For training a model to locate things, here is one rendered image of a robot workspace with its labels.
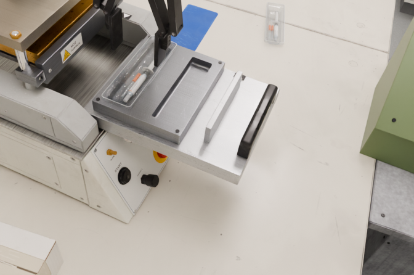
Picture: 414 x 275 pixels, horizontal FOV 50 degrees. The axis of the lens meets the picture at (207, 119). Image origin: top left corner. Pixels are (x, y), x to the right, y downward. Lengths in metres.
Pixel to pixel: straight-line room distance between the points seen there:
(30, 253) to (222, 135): 0.37
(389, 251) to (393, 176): 0.46
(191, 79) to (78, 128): 0.22
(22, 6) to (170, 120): 0.30
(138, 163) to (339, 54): 0.70
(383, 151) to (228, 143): 0.45
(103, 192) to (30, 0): 0.35
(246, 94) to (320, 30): 0.61
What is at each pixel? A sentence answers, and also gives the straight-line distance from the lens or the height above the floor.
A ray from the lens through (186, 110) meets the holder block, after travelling 0.76.
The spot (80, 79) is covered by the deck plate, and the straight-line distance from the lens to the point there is 0.91.
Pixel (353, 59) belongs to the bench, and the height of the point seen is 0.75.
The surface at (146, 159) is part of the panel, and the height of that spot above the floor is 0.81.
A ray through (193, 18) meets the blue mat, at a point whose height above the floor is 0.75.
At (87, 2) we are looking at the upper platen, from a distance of 0.88.
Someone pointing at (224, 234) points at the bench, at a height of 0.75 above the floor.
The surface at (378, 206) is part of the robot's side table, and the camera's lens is 1.05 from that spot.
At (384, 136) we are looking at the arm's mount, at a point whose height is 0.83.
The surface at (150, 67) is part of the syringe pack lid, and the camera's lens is 0.82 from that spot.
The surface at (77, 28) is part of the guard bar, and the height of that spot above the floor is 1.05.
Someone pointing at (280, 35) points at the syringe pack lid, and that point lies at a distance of 1.31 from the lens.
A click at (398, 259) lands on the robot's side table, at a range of 1.56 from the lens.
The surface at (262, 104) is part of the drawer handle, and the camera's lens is 0.77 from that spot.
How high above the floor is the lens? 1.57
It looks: 49 degrees down
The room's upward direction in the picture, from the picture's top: 8 degrees clockwise
